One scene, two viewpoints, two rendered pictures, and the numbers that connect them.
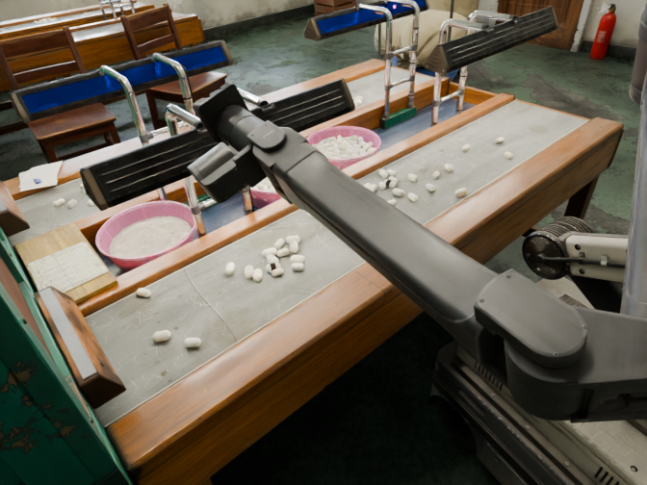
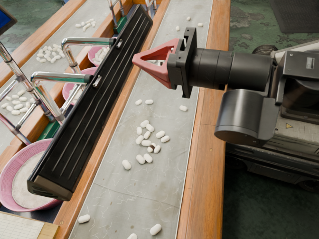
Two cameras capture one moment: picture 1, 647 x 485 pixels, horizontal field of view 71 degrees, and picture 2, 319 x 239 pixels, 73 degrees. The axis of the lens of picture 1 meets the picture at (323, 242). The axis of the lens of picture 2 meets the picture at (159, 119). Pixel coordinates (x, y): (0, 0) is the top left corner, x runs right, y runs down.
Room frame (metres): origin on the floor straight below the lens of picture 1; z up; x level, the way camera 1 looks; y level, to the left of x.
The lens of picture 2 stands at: (0.46, 0.32, 1.41)
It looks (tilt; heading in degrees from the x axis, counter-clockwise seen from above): 50 degrees down; 327
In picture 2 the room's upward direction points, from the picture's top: 8 degrees counter-clockwise
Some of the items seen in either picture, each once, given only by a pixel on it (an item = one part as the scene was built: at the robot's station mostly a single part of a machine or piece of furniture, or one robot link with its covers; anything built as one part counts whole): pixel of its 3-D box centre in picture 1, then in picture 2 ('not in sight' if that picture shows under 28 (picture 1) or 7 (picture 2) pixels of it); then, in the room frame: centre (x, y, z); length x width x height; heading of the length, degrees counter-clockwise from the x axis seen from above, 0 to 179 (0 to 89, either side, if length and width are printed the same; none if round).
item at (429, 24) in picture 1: (430, 38); not in sight; (4.10, -1.03, 0.40); 0.74 x 0.56 x 0.38; 131
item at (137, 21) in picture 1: (184, 82); not in sight; (3.23, 0.89, 0.45); 0.44 x 0.43 x 0.91; 150
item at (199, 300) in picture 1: (392, 201); (170, 73); (1.13, -0.21, 0.73); 1.81 x 0.30 x 0.02; 128
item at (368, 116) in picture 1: (290, 153); (79, 70); (1.52, 0.10, 0.71); 1.81 x 0.05 x 0.11; 128
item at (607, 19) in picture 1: (605, 31); not in sight; (4.58, -2.84, 0.25); 0.18 x 0.14 x 0.49; 130
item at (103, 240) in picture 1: (152, 241); (45, 176); (1.02, 0.48, 0.72); 0.27 x 0.27 x 0.10
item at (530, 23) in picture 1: (498, 36); not in sight; (1.50, -0.59, 1.08); 0.62 x 0.08 x 0.07; 128
